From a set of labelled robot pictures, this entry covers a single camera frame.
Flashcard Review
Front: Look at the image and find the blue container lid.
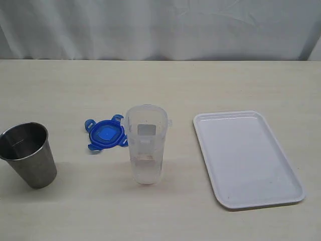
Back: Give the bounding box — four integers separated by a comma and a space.
84, 114, 128, 151

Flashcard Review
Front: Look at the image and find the stainless steel cup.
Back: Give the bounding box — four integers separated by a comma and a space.
1, 122, 57, 189

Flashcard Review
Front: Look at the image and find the clear plastic container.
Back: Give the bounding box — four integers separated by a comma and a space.
123, 104, 170, 185

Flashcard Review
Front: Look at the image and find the white plastic tray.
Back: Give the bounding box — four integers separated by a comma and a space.
193, 110, 305, 210

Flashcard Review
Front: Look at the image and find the white backdrop curtain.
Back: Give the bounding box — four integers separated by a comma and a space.
1, 1, 320, 61

